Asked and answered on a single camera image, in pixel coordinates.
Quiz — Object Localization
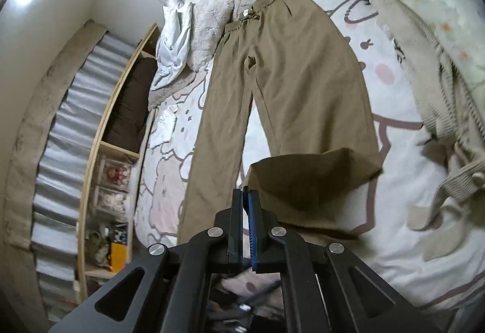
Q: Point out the orange box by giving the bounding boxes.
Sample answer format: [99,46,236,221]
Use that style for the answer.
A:
[110,242,127,273]

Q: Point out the grey sheer curtain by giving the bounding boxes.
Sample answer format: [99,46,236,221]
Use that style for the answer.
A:
[32,32,137,315]

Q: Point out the wooden shelf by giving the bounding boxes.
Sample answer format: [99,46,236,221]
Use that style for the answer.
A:
[76,23,160,299]

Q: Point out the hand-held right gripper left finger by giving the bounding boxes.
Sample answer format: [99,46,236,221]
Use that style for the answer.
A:
[49,189,245,333]

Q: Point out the picture frame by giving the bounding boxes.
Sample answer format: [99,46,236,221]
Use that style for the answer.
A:
[95,187,127,214]
[99,156,133,186]

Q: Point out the fluffy beige pillow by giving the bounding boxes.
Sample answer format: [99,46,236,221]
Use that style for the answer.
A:
[178,0,236,72]

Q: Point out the beige curtain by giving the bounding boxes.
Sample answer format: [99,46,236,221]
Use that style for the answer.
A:
[0,20,109,322]

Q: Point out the khaki pants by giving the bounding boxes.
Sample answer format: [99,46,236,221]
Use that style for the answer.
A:
[177,0,384,244]

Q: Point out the printed bed sheet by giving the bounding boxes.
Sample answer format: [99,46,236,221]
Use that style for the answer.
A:
[134,0,485,315]

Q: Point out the beige knit cardigan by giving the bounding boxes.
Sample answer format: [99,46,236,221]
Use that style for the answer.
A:
[369,0,485,261]

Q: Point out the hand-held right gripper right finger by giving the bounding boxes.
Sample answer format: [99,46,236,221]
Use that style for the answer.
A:
[246,187,440,333]

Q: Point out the white shirt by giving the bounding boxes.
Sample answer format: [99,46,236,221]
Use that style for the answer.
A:
[151,0,198,91]

